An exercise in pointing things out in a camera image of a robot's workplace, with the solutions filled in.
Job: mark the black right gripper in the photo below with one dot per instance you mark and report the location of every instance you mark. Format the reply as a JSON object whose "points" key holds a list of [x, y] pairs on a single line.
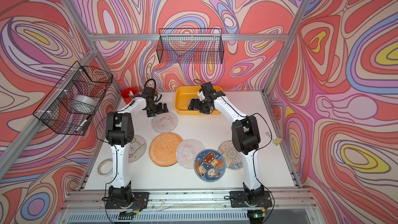
{"points": [[197, 101]]}

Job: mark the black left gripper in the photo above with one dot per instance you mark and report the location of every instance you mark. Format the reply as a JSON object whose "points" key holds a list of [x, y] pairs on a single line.
{"points": [[160, 110]]}

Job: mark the pink rainbow horse coaster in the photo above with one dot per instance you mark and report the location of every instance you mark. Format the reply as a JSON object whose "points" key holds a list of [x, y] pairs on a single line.
{"points": [[164, 123]]}

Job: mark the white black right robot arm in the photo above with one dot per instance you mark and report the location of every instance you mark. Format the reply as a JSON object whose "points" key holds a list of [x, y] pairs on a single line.
{"points": [[245, 132]]}

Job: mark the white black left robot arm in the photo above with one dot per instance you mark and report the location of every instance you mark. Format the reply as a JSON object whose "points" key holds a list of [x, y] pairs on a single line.
{"points": [[119, 132]]}

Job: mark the yellow plastic storage box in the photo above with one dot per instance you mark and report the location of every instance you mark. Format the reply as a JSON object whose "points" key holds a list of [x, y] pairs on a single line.
{"points": [[183, 97]]}

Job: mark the red cylindrical cup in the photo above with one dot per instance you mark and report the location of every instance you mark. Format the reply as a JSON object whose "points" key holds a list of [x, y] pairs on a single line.
{"points": [[128, 94]]}

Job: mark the orange waffle pattern coaster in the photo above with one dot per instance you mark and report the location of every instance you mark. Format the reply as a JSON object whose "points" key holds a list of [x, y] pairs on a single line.
{"points": [[162, 150]]}

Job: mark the beige cat coaster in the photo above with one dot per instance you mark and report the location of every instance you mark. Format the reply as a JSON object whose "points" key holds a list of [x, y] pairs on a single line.
{"points": [[137, 148]]}

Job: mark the pink unicorn coaster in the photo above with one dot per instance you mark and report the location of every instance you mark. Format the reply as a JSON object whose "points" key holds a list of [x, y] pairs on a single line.
{"points": [[187, 151]]}

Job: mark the blue toast cartoon coaster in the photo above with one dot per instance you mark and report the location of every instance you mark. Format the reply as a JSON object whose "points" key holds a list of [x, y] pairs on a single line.
{"points": [[210, 165]]}

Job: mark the beige wave pattern coaster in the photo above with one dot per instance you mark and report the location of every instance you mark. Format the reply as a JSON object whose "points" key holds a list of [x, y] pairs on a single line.
{"points": [[231, 155]]}

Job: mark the silver tape roll in basket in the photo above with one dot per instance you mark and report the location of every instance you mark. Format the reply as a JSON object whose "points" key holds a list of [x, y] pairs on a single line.
{"points": [[82, 104]]}

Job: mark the clear tape roll on table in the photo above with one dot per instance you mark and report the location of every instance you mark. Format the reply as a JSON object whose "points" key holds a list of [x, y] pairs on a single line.
{"points": [[105, 168]]}

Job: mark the small brass padlock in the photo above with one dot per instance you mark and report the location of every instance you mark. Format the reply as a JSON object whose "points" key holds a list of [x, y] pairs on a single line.
{"points": [[275, 140]]}

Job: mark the black wire basket on back wall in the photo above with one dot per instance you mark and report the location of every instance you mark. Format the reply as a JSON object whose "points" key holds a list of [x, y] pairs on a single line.
{"points": [[190, 46]]}

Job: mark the black wire basket on wall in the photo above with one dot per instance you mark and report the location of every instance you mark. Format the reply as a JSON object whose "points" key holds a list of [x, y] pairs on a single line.
{"points": [[190, 46], [55, 112]]}

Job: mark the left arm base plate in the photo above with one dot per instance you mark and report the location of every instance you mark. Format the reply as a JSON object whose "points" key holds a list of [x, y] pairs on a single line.
{"points": [[137, 201]]}

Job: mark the black wire basket on left wall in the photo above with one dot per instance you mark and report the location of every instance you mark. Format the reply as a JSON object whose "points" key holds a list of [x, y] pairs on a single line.
{"points": [[55, 112]]}

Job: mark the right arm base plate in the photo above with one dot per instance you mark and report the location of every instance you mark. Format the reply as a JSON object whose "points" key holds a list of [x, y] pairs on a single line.
{"points": [[240, 199]]}

